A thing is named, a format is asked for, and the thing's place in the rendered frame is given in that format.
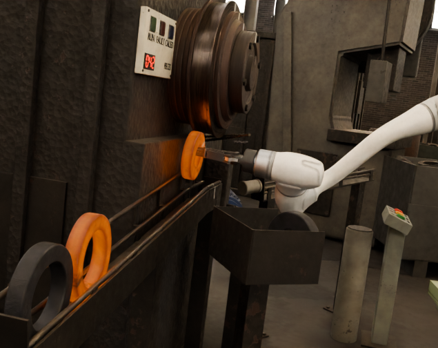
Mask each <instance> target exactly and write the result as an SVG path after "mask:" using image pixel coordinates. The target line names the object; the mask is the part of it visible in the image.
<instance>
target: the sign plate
mask: <svg viewBox="0 0 438 348"><path fill-rule="evenodd" d="M152 17H154V18H155V19H157V24H156V32H154V31H152V30H150V26H151V19H152ZM161 22H164V23H166V31H165V35H161V34H160V29H161ZM176 25H177V22H176V21H175V20H173V19H171V18H169V17H167V16H165V15H163V14H161V13H159V12H157V11H155V10H153V9H151V8H149V7H148V6H141V12H140V20H139V33H138V41H137V54H136V62H135V73H139V74H143V75H150V76H154V77H161V78H165V79H170V78H171V71H172V58H173V51H174V44H175V32H176ZM170 26H173V27H175V29H174V36H173V39H171V38H169V31H170ZM147 55H149V56H148V57H149V59H150V61H151V58H152V61H151V63H152V62H154V60H155V62H154V63H153V64H151V63H150V61H148V57H147V61H146V56H147ZM153 57H155V58H153ZM150 64H151V67H150ZM146 66H148V67H147V68H146ZM152 67H153V69H152Z"/></svg>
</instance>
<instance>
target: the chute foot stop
mask: <svg viewBox="0 0 438 348"><path fill-rule="evenodd" d="M29 328H30V320H29V319H25V318H19V317H16V316H10V315H7V314H3V313H0V348H29Z"/></svg>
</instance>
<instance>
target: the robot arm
mask: <svg viewBox="0 0 438 348"><path fill-rule="evenodd" d="M435 131H438V95H436V96H434V97H431V98H429V99H427V100H426V101H423V102H421V103H420V104H417V105H416V106H414V107H413V108H411V109H410V110H408V111H406V112H405V113H403V114H402V115H400V116H398V117H396V118H394V119H393V120H391V121H389V122H388V123H386V124H384V125H383V126H381V127H380V128H378V129H377V130H376V131H374V132H373V133H371V134H370V135H369V136H367V138H365V139H364V140H363V141H362V142H360V143H359V144H358V145H357V146H356V147H354V148H353V149H352V150H351V151H350V152H349V153H348V154H346V155H345V156H344V157H343V158H341V159H340V160H339V161H338V162H337V163H336V164H335V165H334V166H332V167H331V168H329V169H328V170H327V171H324V168H323V163H322V162H320V161H319V160H317V159H315V158H313V157H309V156H307V155H302V154H298V153H291V152H282V153H280V152H275V151H267V150H264V149H260V150H259V152H258V151H256V150H252V149H248V148H247V149H246V150H245V152H244V154H243V155H240V153H239V152H232V151H221V150H217V149H212V148H206V147H205V146H204V147H201V146H199V147H198V149H197V152H196V156H199V157H204V158H208V159H211V160H217V161H220V162H225V163H228V164H232V165H235V166H236V165H237V164H241V170H242V172H244V173H251V174H254V175H255V177H260V178H264V179H267V180H273V181H275V183H276V185H275V202H276V205H277V206H278V208H279V210H280V211H281V213H283V212H287V211H299V212H302V213H303V212H304V211H305V210H306V209H307V208H308V207H309V206H310V205H311V204H313V203H314V202H316V201H317V198H318V196H319V194H320V193H322V192H323V191H325V190H327V189H329V188H330V187H331V186H334V185H335V184H336V183H338V182H339V181H341V180H342V179H343V178H345V177H346V176H347V175H349V174H350V173H351V172H353V171H354V170H355V169H356V168H358V167H359V166H361V165H362V164H363V163H364V162H366V161H367V160H369V159H370V158H371V157H372V156H373V155H375V154H376V153H378V152H379V151H380V150H381V149H383V148H384V147H386V146H387V145H389V144H391V143H393V142H395V141H397V140H399V139H403V138H406V137H412V136H415V135H423V134H427V133H431V132H435Z"/></svg>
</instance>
